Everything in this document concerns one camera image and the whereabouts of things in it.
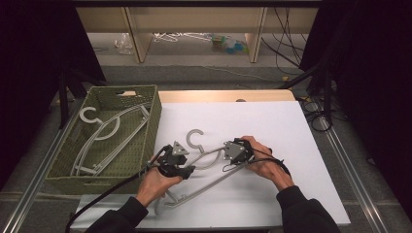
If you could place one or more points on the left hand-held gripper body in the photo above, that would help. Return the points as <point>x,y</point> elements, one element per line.
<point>171,161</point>

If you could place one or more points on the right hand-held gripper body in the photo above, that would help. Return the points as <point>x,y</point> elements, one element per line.
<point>234,151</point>

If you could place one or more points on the grey plastic clothes hanger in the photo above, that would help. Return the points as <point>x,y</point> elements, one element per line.
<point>207,185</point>
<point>123,145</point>

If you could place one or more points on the green woven basket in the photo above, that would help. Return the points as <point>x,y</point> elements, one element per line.
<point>136,97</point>

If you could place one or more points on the person's left hand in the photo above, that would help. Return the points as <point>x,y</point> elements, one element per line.
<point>155,186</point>

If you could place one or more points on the person's right hand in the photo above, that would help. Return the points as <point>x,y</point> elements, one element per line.
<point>268,168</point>

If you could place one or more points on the white table cloth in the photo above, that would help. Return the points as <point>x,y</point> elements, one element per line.
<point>259,123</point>

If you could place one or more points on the colourful toys on floor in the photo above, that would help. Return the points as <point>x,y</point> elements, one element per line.
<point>230,45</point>

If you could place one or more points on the black metal stand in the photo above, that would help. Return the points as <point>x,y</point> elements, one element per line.
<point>63,103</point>
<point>327,93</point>

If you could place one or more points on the clear plastic bag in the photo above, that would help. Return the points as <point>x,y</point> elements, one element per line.
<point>123,43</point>

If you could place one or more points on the light wooden shelf unit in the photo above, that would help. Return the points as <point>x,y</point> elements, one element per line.
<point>194,19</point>

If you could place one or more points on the aluminium rail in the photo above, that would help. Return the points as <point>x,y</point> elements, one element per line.
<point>353,174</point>
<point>35,181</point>

